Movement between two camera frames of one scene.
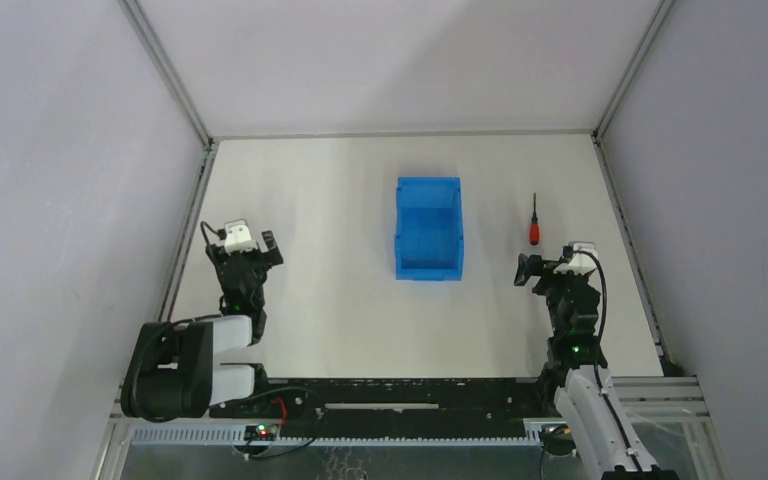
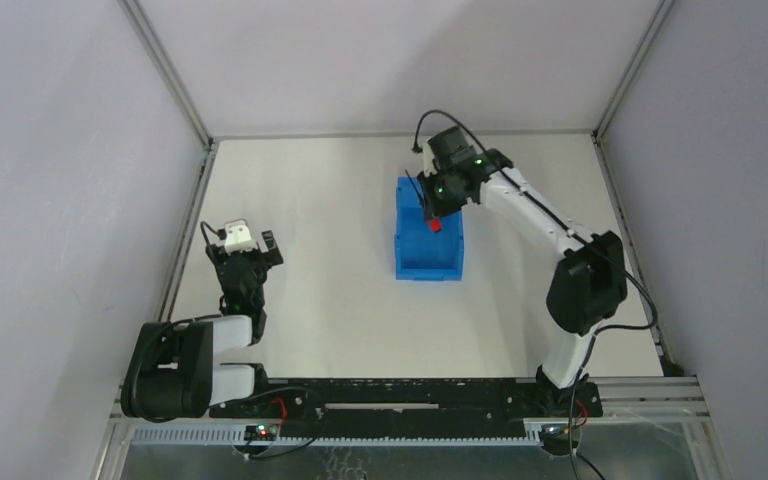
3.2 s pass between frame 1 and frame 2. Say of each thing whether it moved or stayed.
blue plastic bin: stayed
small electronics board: stayed
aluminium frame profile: stayed
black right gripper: moved
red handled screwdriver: moved
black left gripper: stayed
